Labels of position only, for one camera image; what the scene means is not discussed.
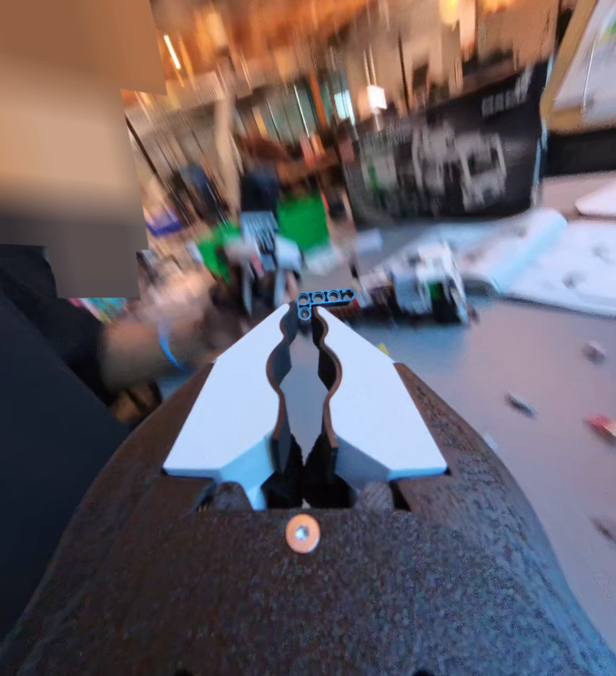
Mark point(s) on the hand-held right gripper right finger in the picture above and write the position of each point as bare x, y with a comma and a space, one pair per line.
387, 417

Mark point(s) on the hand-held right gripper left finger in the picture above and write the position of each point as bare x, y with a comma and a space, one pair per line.
223, 412

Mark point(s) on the black L-shaped lego beam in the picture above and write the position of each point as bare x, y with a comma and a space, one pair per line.
329, 297

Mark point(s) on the person's left forearm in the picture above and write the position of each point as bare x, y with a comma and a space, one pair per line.
128, 354

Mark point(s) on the dark lego piece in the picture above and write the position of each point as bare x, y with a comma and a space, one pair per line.
520, 404
609, 533

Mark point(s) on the partly built lego model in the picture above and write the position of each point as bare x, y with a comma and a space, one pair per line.
424, 285

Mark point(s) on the black printed lego box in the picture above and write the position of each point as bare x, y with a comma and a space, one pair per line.
445, 158

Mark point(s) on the red lego pin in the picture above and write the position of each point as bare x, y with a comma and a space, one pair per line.
598, 424

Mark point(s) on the grey lego pin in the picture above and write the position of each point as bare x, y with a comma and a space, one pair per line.
594, 352

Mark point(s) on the person's left hand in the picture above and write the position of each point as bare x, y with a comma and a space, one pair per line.
181, 311

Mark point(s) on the green box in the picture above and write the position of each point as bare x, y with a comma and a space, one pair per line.
218, 248
302, 219

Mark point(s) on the colourful printed sheet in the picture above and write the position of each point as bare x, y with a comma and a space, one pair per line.
99, 309

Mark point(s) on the white instruction booklet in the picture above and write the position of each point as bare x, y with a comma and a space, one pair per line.
561, 264

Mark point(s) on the white flat object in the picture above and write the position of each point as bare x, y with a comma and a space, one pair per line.
614, 198

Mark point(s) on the tan edged white board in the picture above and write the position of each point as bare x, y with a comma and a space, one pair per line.
598, 58

